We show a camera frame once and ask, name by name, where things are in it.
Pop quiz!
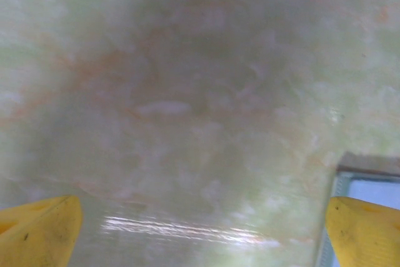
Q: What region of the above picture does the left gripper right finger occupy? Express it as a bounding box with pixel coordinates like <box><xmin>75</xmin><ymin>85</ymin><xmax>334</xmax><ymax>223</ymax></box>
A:
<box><xmin>324</xmin><ymin>196</ymin><xmax>400</xmax><ymax>267</ymax></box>

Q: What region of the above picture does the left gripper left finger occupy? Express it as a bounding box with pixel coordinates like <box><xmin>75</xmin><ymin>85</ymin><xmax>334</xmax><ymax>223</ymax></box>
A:
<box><xmin>0</xmin><ymin>195</ymin><xmax>83</xmax><ymax>267</ymax></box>

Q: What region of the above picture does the clear plastic card holder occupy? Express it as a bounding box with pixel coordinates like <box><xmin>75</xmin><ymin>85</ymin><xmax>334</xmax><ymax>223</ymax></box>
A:
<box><xmin>314</xmin><ymin>151</ymin><xmax>400</xmax><ymax>267</ymax></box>

